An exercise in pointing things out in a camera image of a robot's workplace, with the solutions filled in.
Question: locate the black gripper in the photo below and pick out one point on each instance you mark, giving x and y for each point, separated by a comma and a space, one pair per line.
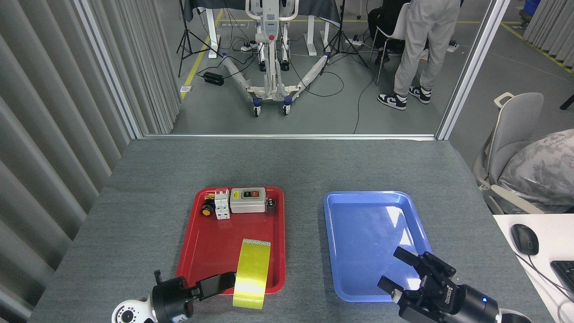
457, 300
172, 300

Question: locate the yellow tape roll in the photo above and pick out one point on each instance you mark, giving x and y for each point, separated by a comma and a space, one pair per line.
251, 278

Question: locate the red plastic tray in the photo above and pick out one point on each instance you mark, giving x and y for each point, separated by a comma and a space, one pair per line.
215, 251

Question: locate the blue plastic tray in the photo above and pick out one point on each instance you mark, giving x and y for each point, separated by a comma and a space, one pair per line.
358, 233

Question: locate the yellow push button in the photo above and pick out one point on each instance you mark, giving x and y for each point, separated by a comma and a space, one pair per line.
206, 211

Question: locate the white circuit breaker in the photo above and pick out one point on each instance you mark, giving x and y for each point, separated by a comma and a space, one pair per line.
222, 208

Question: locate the small yellow-brown component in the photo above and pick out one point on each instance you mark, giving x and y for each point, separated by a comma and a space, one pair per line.
209, 196

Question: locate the black computer mouse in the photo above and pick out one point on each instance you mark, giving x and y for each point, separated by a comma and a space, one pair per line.
524, 240

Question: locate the white desk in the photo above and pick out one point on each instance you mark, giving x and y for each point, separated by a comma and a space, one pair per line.
551, 233

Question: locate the black keyboard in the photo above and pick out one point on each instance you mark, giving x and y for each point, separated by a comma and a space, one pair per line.
565, 273

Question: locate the person in grey patterned top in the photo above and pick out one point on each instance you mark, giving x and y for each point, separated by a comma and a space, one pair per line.
542, 170

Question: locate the grey office chair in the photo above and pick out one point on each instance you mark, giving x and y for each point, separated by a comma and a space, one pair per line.
515, 125

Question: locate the white floor plate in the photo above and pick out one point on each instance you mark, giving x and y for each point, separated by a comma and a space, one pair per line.
186, 88

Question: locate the black power adapter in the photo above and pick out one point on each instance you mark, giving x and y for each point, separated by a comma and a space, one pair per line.
213, 78

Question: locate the grey pleated curtain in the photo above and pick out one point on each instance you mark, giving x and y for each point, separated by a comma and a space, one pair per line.
554, 27
54, 134

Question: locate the black chair base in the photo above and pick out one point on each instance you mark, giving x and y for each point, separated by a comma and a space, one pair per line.
568, 102

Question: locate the white power strip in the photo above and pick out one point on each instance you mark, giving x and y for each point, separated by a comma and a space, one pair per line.
452, 44
246, 47

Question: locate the standing person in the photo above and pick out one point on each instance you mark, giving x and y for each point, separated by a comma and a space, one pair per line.
421, 36

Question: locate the white wheeled stand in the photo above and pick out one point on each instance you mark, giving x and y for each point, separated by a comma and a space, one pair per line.
269, 45

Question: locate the white chair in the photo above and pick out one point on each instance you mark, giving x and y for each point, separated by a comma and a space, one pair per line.
397, 31

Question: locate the black tripod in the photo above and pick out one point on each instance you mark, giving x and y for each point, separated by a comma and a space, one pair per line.
341, 22
184, 22

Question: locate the seated person in black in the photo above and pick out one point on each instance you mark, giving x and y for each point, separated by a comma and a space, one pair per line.
381, 18

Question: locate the blue bin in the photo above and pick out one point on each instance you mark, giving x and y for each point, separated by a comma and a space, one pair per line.
531, 5

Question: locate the grey switch box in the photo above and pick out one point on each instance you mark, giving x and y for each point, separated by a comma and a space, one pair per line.
246, 205

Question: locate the dark red knob switch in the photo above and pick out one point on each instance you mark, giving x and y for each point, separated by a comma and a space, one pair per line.
271, 208

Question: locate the silver rail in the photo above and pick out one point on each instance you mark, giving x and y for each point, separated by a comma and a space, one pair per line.
287, 136

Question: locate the silver post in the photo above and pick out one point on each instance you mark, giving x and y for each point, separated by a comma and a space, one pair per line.
474, 67

